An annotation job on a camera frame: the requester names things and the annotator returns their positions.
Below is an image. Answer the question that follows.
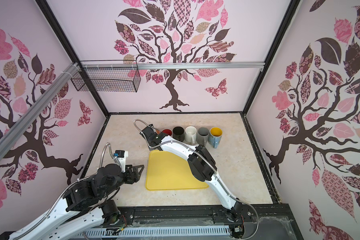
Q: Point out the black mug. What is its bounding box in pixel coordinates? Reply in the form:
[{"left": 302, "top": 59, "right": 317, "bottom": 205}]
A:
[{"left": 172, "top": 127, "right": 185, "bottom": 142}]

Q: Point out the white ribbed mug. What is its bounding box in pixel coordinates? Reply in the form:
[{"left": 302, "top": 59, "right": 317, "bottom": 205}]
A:
[{"left": 185, "top": 126, "right": 197, "bottom": 145}]

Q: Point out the grey mug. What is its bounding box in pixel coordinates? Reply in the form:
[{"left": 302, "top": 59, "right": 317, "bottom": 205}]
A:
[{"left": 197, "top": 127, "right": 210, "bottom": 146}]

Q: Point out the blue butterfly mug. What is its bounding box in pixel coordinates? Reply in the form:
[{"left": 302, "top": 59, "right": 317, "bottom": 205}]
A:
[{"left": 208, "top": 127, "right": 223, "bottom": 149}]

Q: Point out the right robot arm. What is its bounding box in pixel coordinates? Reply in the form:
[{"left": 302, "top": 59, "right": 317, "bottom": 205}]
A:
[{"left": 139, "top": 124, "right": 243, "bottom": 222}]

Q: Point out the yellow plastic tray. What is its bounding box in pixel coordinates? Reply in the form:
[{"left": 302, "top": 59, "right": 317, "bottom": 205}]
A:
[{"left": 145, "top": 150, "right": 209, "bottom": 191}]

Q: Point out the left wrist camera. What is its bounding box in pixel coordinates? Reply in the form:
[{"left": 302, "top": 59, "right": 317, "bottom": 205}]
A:
[{"left": 113, "top": 150, "right": 129, "bottom": 173}]

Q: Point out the white slotted cable duct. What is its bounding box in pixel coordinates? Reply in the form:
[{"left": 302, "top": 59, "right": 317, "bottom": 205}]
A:
[{"left": 73, "top": 226, "right": 231, "bottom": 240}]

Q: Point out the black wire basket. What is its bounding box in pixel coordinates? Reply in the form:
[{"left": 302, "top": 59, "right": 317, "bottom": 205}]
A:
[{"left": 71, "top": 60, "right": 141, "bottom": 93}]

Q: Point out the aluminium rail back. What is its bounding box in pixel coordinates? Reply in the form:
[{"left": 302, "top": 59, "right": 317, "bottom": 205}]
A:
[{"left": 82, "top": 61, "right": 265, "bottom": 70}]

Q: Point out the aluminium rail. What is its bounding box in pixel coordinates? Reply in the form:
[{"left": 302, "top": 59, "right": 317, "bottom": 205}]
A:
[
  {"left": 0, "top": 63, "right": 80, "bottom": 161},
  {"left": 82, "top": 61, "right": 265, "bottom": 70}
]

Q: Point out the aluminium rail left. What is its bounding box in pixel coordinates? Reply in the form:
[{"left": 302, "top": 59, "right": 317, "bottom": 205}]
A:
[{"left": 0, "top": 63, "right": 80, "bottom": 161}]

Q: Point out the black base frame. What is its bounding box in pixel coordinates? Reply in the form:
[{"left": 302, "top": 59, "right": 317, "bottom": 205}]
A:
[{"left": 47, "top": 203, "right": 304, "bottom": 240}]

